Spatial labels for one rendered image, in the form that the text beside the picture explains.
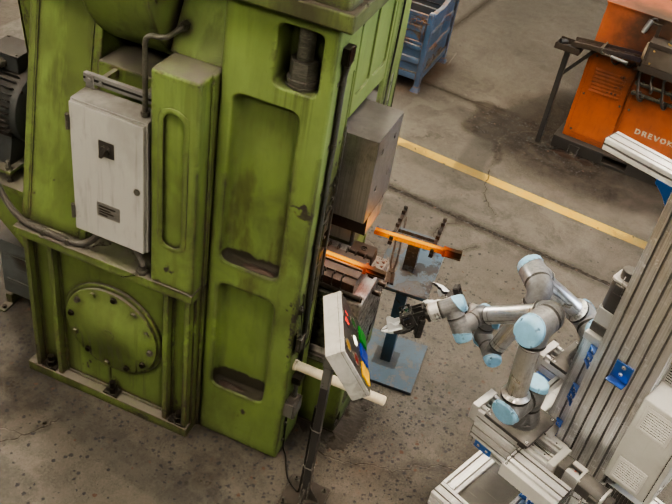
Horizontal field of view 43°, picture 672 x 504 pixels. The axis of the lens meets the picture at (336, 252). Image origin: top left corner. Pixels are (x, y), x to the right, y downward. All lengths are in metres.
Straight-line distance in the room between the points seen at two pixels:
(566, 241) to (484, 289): 0.92
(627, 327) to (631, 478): 0.65
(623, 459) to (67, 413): 2.65
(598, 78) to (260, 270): 4.09
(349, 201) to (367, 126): 0.32
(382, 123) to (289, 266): 0.69
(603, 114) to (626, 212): 0.86
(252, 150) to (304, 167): 0.25
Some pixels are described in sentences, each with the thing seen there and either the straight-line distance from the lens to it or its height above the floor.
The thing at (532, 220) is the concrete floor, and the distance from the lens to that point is 6.33.
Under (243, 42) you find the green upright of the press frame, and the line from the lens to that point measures 3.11.
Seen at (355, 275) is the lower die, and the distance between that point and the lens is 3.88.
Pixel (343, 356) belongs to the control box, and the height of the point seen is 1.17.
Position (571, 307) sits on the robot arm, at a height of 1.08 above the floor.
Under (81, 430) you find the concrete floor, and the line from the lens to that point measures 4.48.
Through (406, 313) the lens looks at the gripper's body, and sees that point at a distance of 3.47.
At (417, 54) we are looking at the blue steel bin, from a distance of 7.48.
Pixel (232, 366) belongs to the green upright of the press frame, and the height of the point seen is 0.45.
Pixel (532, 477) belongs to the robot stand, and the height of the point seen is 0.74.
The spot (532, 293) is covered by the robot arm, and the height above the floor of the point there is 1.25.
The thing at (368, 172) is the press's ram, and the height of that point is 1.62.
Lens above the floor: 3.49
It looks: 39 degrees down
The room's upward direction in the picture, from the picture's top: 10 degrees clockwise
